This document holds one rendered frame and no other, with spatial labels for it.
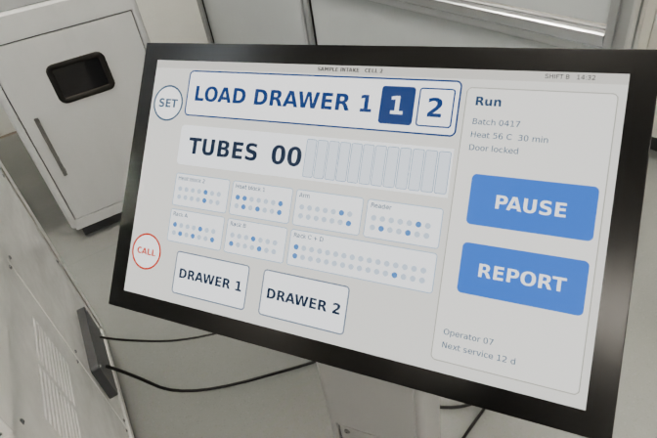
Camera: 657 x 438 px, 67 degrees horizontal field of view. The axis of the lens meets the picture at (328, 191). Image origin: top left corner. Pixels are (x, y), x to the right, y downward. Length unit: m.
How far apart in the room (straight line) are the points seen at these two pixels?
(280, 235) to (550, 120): 0.27
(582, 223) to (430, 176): 0.13
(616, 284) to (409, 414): 0.39
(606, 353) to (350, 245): 0.23
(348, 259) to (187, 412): 1.29
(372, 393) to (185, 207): 0.37
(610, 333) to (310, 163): 0.29
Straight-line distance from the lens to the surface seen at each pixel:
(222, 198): 0.54
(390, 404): 0.75
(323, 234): 0.48
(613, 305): 0.46
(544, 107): 0.46
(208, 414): 1.69
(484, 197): 0.45
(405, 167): 0.46
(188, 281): 0.57
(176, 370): 1.82
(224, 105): 0.55
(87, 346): 1.55
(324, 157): 0.49
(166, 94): 0.60
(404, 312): 0.47
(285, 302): 0.51
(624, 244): 0.45
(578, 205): 0.45
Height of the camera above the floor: 1.37
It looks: 36 degrees down
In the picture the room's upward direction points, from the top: 9 degrees counter-clockwise
